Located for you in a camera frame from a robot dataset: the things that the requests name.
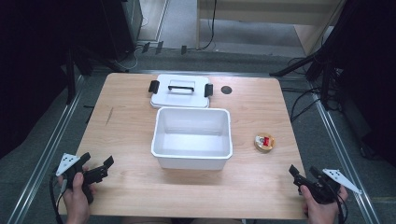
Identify dark cabinet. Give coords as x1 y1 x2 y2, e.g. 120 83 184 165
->
101 0 145 62

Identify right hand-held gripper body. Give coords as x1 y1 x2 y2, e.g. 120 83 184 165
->
298 168 363 205

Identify white plastic storage box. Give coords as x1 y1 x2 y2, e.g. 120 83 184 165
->
150 106 234 172

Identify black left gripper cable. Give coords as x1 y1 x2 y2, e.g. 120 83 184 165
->
49 174 65 224

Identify person's right hand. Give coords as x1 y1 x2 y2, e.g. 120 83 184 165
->
299 184 349 219

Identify light wooden furniture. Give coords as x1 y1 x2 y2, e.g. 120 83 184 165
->
195 0 347 56

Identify black floor cables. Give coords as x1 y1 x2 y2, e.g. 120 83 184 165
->
280 57 323 123

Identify white floor cable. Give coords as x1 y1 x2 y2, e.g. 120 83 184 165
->
114 46 140 71

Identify black tripod stand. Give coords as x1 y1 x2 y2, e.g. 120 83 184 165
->
268 0 396 110

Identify metal floor rail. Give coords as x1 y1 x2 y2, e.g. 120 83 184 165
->
310 90 382 224
7 74 86 224

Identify black hanging cable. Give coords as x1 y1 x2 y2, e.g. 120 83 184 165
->
199 0 218 51

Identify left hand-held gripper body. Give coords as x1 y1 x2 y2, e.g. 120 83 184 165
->
55 152 110 205

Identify person's left hand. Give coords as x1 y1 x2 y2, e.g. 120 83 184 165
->
57 172 98 219

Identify white lid with black handle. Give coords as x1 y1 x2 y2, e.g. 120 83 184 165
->
148 73 215 109

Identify black metal stand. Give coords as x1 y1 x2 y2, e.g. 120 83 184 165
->
64 45 125 105

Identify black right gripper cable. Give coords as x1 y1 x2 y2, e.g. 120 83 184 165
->
326 183 348 224

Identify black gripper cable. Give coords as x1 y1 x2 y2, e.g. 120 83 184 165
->
49 174 65 224
326 183 348 224

